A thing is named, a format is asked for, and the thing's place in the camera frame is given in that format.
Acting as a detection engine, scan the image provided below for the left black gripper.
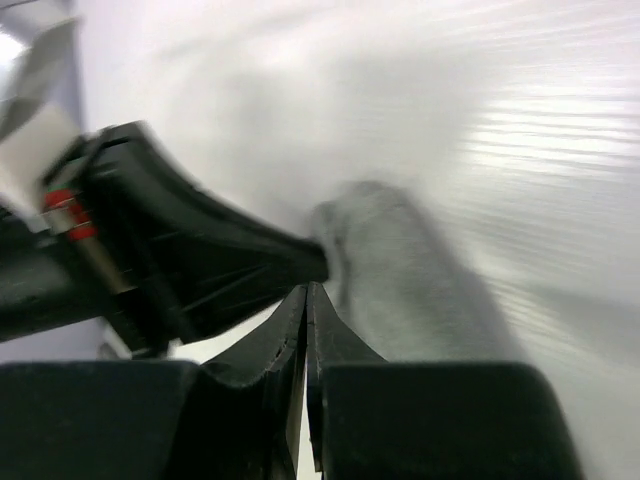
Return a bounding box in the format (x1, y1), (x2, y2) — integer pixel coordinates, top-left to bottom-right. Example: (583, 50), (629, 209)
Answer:
(1, 134), (130, 354)

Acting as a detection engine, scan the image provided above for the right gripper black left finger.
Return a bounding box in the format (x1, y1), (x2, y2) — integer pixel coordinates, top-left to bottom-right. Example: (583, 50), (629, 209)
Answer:
(204, 286), (306, 479)

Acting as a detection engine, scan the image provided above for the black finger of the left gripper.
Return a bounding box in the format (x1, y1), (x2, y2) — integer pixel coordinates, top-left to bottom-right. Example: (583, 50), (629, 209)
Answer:
(84, 122), (328, 343)

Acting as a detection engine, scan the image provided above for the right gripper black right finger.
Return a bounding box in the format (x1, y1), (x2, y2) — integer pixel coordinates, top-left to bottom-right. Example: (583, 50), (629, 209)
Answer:
(305, 283), (389, 475)

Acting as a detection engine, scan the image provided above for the grey cloth napkin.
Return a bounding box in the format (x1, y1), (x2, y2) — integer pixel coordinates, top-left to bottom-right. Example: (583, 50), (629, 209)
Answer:
(311, 182), (527, 362)

